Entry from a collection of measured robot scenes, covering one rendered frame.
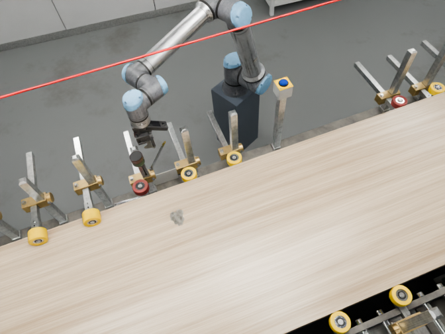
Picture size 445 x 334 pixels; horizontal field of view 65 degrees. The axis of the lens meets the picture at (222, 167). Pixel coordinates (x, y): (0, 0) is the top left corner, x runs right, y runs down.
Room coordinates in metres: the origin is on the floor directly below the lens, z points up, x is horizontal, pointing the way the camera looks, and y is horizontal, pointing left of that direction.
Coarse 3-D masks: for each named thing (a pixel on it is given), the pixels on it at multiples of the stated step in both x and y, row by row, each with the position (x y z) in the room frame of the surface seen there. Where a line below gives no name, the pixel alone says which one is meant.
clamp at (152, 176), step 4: (152, 172) 1.01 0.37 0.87; (128, 176) 1.00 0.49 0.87; (132, 176) 1.00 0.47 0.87; (136, 176) 0.99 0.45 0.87; (140, 176) 0.99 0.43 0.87; (148, 176) 0.98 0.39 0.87; (152, 176) 0.99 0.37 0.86; (132, 180) 0.97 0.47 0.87; (148, 180) 0.98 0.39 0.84; (152, 180) 0.98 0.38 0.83; (132, 184) 0.96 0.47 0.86
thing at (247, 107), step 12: (216, 96) 1.80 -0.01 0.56; (252, 96) 1.76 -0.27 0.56; (216, 108) 1.81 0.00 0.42; (228, 108) 1.71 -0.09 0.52; (240, 108) 1.68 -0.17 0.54; (252, 108) 1.76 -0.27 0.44; (240, 120) 1.67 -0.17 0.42; (252, 120) 1.76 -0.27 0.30; (228, 132) 1.72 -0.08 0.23; (240, 132) 1.67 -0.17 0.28; (252, 132) 1.76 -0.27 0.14; (228, 144) 1.73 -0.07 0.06
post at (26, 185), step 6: (24, 180) 0.86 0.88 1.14; (24, 186) 0.85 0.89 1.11; (30, 186) 0.86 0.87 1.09; (30, 192) 0.85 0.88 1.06; (36, 192) 0.86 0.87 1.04; (36, 198) 0.85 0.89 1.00; (42, 198) 0.86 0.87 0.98; (48, 210) 0.85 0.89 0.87; (54, 210) 0.85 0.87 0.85; (60, 210) 0.89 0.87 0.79; (54, 216) 0.85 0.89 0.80; (60, 216) 0.85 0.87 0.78; (60, 222) 0.85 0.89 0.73
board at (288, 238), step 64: (384, 128) 1.11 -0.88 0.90; (192, 192) 0.85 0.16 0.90; (256, 192) 0.81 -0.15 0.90; (320, 192) 0.77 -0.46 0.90; (384, 192) 0.74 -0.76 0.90; (0, 256) 0.62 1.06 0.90; (64, 256) 0.59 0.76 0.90; (128, 256) 0.55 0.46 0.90; (192, 256) 0.52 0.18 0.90; (256, 256) 0.49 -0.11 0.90; (320, 256) 0.46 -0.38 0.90; (384, 256) 0.43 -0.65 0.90; (0, 320) 0.34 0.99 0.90; (64, 320) 0.31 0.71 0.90; (128, 320) 0.29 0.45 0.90; (192, 320) 0.26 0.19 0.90; (256, 320) 0.23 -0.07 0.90
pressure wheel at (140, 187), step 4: (136, 180) 0.95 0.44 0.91; (140, 180) 0.94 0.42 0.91; (144, 180) 0.94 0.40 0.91; (136, 184) 0.92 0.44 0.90; (140, 184) 0.92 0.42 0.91; (144, 184) 0.92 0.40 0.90; (132, 188) 0.90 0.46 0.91; (136, 188) 0.90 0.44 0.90; (140, 188) 0.90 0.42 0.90; (144, 188) 0.89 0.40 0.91; (148, 188) 0.90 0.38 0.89; (136, 192) 0.88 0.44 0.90; (140, 192) 0.87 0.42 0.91; (144, 192) 0.88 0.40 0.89
